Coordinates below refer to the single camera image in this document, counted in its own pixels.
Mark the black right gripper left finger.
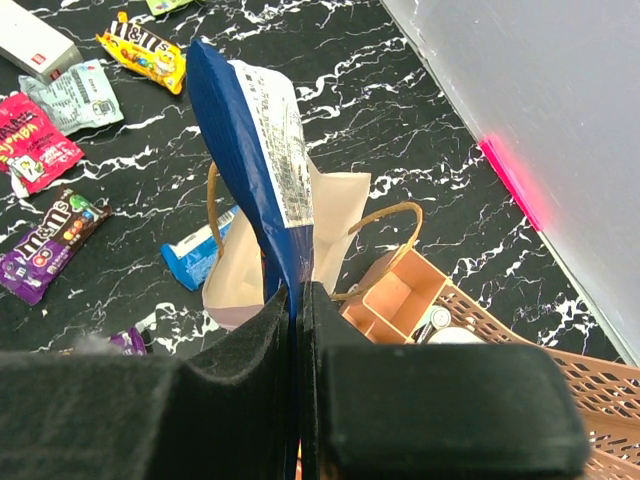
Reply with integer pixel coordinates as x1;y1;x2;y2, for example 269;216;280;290
1;291;290;479

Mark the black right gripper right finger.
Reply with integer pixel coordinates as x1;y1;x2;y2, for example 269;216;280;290
298;282;590;479

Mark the lilac paper bag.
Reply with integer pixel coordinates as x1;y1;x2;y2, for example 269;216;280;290
202;164;423;330

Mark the blue burts chips bag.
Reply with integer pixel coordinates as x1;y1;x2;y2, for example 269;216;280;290
187;39;312;318

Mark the green snack packet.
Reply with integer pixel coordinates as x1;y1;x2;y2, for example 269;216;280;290
146;0;193;17

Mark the purple m&m's bag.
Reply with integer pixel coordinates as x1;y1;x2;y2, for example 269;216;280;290
59;327;151;357
1;188;112;306

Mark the yellow m&m's bag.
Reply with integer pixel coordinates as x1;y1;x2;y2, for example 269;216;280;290
96;11;187;95

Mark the peach plastic desk organizer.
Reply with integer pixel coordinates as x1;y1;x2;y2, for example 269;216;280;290
339;248;640;480

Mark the white blue blister pack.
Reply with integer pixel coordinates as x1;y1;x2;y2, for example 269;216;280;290
426;326;485;344

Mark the round metal dial gauge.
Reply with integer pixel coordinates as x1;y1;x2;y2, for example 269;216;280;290
427;305;452;330

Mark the blue oreo snack pack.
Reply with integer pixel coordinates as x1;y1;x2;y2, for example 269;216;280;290
160;225;219;292

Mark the pink tape marker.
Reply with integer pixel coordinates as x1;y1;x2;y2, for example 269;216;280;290
478;134;552;232

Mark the red himalaya snack packet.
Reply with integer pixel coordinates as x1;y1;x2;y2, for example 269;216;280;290
1;93;84;199

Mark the grey snack packet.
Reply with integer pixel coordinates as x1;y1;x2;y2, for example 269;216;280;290
18;60;124;136

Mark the white cardboard box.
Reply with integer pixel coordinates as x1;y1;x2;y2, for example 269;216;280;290
0;0;84;85

